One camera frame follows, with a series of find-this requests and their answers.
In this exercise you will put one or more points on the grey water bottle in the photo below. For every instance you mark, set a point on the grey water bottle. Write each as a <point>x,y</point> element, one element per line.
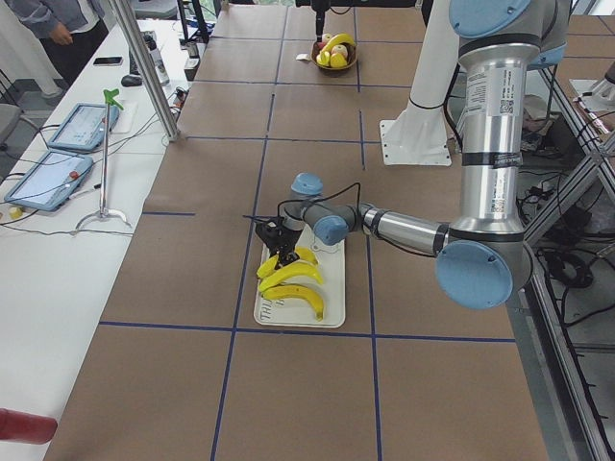
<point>155,54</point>

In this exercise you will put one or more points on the white bear tray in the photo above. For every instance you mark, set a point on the white bear tray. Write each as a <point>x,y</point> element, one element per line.
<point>291,312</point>

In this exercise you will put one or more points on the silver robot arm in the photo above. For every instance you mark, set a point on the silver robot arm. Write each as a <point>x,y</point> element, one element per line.
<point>362,3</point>
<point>480,258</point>

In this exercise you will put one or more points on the yellow banana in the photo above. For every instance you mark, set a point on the yellow banana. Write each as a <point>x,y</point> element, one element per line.
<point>340,39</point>
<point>305,253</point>
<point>300,292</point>
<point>295,269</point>

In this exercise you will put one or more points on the teach pendant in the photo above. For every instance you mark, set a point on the teach pendant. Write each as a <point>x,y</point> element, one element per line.
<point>82,130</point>
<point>49,183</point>

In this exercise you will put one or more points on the yellow lemon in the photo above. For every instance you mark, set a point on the yellow lemon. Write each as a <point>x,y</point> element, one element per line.
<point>338,62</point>

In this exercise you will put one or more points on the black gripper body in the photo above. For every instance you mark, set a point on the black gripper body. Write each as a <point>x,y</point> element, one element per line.
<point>319,19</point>
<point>288,239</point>

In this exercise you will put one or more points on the near teach pendant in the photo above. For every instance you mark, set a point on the near teach pendant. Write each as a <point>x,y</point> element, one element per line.
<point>49,183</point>

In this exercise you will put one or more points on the red cylinder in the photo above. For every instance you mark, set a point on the red cylinder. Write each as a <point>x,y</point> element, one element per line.
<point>26,428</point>

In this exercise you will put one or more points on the yellow bell pepper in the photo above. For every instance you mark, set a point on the yellow bell pepper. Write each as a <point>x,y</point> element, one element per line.
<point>323,58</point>

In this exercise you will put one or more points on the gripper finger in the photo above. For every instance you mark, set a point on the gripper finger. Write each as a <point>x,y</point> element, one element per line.
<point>274,262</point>
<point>290,257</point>
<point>319,24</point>

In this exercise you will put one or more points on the person in grey jacket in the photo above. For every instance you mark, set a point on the person in grey jacket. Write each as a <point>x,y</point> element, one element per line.
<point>70,31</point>

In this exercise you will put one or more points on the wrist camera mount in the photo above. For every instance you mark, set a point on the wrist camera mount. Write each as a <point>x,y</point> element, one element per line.
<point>268,227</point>

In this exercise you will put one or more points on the black computer mouse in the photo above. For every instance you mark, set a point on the black computer mouse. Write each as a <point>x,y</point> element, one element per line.
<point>131,81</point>

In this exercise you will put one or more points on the aluminium frame post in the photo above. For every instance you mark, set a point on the aluminium frame post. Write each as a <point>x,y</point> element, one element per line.
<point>125,18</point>

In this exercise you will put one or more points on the far teach pendant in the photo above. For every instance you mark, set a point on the far teach pendant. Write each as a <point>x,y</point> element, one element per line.
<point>82,130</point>

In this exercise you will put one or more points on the black smartphone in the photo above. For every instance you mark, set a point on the black smartphone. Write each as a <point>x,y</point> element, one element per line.
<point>108,61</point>

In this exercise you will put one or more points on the brown wicker basket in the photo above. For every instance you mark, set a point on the brown wicker basket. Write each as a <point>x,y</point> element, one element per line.
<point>352,58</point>

